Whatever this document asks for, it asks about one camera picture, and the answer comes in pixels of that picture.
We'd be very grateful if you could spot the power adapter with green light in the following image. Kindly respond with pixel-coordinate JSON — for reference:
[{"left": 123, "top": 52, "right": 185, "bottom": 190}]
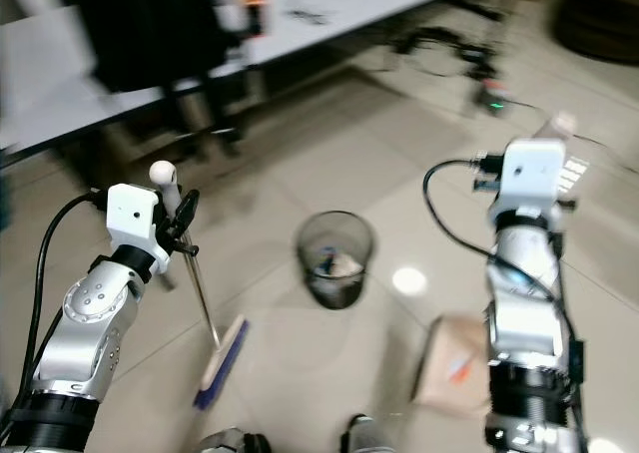
[{"left": 477, "top": 74, "right": 518, "bottom": 117}]

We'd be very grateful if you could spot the dark round stool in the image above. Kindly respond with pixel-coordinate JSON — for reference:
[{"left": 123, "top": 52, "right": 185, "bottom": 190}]
[{"left": 552, "top": 0, "right": 639, "bottom": 67}]

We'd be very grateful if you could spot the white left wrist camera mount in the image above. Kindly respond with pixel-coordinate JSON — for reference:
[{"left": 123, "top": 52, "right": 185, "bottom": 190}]
[{"left": 105, "top": 183, "right": 169, "bottom": 276}]

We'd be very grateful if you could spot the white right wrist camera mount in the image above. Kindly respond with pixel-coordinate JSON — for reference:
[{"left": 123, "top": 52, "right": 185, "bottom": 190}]
[{"left": 497, "top": 138, "right": 571, "bottom": 217}]

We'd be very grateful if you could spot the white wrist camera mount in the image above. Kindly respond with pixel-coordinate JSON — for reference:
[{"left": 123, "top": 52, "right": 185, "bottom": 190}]
[
  {"left": 497, "top": 138, "right": 571, "bottom": 217},
  {"left": 105, "top": 183, "right": 169, "bottom": 276}
]

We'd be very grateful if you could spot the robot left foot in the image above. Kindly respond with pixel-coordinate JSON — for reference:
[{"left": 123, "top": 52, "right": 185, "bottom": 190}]
[{"left": 198, "top": 427, "right": 263, "bottom": 453}]

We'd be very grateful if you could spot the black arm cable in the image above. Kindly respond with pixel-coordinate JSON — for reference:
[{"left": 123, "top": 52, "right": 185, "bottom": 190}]
[
  {"left": 10, "top": 192, "right": 113, "bottom": 434},
  {"left": 421, "top": 157, "right": 575, "bottom": 374}
]

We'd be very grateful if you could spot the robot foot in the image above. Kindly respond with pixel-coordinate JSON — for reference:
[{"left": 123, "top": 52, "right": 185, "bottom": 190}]
[
  {"left": 342, "top": 414, "right": 402, "bottom": 453},
  {"left": 198, "top": 427, "right": 263, "bottom": 453}
]

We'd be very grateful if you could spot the orange and black device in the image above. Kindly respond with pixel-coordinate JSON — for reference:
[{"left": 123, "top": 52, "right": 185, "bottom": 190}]
[{"left": 238, "top": 0, "right": 269, "bottom": 37}]

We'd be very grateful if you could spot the broom with blue bristles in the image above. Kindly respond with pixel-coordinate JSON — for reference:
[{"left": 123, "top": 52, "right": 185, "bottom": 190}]
[{"left": 149, "top": 160, "right": 252, "bottom": 412}]

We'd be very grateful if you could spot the black mesh waste bin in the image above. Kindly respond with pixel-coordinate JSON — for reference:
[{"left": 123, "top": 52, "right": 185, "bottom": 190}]
[{"left": 294, "top": 210, "right": 376, "bottom": 311}]

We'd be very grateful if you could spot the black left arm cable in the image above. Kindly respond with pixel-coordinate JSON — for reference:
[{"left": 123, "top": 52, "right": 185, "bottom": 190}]
[{"left": 10, "top": 192, "right": 113, "bottom": 434}]

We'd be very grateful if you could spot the black floor cable tangle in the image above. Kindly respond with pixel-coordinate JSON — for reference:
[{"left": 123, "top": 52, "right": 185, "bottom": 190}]
[{"left": 394, "top": 22, "right": 495, "bottom": 79}]

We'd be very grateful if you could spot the white long table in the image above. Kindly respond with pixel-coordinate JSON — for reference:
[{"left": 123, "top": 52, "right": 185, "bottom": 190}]
[{"left": 0, "top": 0, "right": 505, "bottom": 157}]

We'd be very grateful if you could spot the black office chair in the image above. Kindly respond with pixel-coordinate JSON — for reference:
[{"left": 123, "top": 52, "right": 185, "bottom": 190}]
[{"left": 78, "top": 0, "right": 253, "bottom": 160}]

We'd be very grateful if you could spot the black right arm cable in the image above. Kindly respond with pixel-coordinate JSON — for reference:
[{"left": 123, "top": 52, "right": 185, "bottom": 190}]
[{"left": 421, "top": 157, "right": 575, "bottom": 374}]

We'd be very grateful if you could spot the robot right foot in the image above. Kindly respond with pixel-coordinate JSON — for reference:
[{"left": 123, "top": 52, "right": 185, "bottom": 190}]
[{"left": 342, "top": 414, "right": 402, "bottom": 453}]

